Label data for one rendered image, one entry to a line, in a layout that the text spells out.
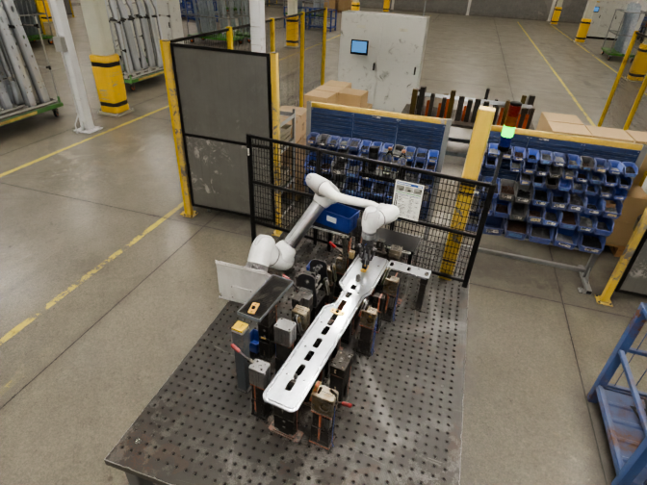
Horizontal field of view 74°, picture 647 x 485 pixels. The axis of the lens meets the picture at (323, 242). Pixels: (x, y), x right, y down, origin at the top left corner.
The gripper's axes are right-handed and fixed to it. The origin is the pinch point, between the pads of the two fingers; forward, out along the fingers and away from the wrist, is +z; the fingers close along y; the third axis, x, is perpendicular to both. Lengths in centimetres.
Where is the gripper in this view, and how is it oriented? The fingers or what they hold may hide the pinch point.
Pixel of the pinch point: (365, 263)
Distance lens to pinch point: 285.9
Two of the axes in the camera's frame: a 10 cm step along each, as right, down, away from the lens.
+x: -4.1, 4.8, -7.8
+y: -9.1, -2.6, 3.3
